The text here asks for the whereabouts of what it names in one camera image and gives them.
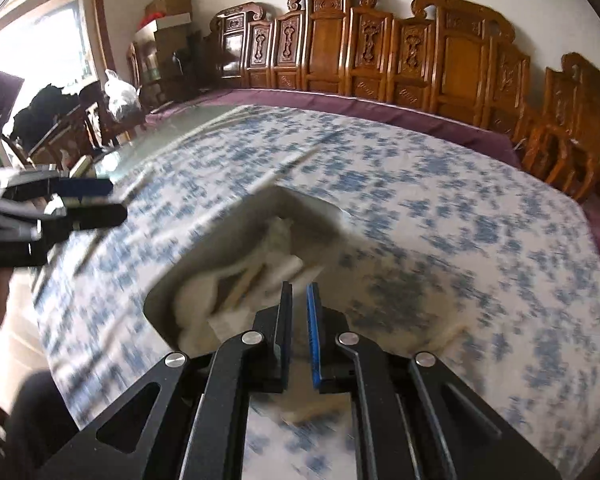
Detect metal tray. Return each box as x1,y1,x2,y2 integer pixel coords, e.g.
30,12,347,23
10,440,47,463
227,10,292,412
144,185,353,361

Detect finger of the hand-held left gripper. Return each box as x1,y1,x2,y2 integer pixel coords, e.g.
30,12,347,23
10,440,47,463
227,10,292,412
30,204,129,247
2,170,115,200

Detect white plastic bag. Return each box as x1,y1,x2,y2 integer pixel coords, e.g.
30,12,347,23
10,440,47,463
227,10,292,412
104,69,142,122

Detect brown cardboard box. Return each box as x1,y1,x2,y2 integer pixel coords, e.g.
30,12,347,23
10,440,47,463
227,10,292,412
152,25,190,61

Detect person's dark clothing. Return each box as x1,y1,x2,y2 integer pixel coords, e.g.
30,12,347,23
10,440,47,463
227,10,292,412
0,372,86,480

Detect carved wooden sofa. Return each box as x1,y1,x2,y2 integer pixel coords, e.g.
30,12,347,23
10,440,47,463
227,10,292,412
209,0,543,133

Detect dark wooden chair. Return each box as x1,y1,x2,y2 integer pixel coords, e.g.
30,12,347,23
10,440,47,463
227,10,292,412
10,80,146,171

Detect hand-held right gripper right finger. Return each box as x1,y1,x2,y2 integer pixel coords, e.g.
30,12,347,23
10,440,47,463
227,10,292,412
306,282,563,480

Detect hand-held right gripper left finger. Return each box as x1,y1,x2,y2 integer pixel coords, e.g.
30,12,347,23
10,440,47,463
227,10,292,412
35,282,293,480

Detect dark wooden cabinet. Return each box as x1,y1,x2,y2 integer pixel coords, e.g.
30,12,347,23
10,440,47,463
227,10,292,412
127,30,211,108

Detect carved wooden armchair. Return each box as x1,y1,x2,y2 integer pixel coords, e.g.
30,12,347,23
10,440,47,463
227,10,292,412
512,52,600,203

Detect black bag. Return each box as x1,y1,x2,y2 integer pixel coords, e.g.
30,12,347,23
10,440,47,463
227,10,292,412
12,85,81,136

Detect blue floral tablecloth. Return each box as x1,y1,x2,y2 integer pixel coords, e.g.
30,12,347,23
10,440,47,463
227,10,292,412
32,105,600,480

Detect brown wooden chopstick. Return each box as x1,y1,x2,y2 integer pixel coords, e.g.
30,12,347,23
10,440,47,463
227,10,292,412
222,262,268,313

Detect white ceramic spoon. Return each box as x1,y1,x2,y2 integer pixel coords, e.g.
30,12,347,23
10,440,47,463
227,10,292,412
267,252,306,286

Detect window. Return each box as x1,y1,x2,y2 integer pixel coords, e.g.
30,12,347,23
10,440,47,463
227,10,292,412
0,0,103,96

